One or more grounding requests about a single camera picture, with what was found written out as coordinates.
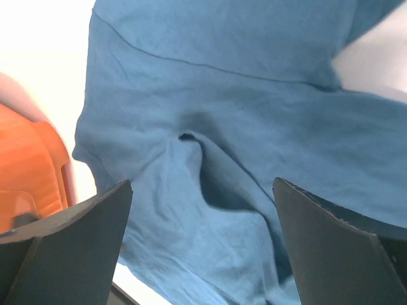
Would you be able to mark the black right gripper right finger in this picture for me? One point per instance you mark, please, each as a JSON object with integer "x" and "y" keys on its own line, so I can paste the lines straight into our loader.
{"x": 339, "y": 256}

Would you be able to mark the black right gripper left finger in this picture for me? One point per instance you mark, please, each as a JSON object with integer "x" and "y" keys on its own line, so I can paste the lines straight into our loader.
{"x": 68, "y": 257}

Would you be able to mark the teal blue t-shirt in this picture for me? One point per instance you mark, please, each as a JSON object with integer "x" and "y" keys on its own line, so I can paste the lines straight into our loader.
{"x": 201, "y": 105}

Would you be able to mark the orange plastic basket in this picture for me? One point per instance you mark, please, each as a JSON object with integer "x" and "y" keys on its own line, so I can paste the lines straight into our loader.
{"x": 34, "y": 170}

